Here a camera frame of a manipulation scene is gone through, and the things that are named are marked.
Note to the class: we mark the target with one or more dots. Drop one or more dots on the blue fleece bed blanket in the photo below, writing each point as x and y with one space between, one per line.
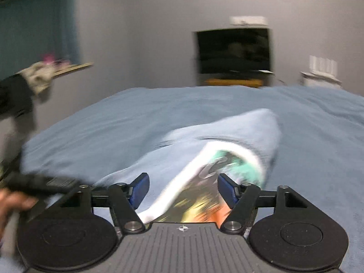
320 154

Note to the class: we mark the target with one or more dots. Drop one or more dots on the light blue denim jeans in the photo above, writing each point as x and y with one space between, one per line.
257 130

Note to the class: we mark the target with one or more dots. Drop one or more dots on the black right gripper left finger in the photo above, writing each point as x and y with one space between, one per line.
102 210

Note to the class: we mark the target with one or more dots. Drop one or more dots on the teal window curtain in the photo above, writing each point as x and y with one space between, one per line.
33 29

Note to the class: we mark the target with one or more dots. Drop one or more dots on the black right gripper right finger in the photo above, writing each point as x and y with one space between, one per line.
245 199

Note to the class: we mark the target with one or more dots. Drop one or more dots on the person's left hand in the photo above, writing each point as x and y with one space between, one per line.
11 201

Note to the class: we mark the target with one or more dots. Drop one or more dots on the black television screen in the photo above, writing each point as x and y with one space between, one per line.
237 50

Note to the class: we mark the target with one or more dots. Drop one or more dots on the white box above television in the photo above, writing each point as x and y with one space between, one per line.
248 21

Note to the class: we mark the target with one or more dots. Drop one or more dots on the yellow television stand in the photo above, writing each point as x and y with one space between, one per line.
251 83

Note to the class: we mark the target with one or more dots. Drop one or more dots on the white colourful printed t-shirt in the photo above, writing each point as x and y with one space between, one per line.
193 196

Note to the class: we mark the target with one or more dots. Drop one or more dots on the wooden window sill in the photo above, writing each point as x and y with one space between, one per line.
72 68

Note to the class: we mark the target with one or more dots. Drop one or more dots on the pink item on sill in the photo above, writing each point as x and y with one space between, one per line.
51 59

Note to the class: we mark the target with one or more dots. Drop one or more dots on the patterned cloth on sill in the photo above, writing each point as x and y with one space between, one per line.
39 76

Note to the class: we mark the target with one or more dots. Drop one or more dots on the white wifi router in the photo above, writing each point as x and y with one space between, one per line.
322 73

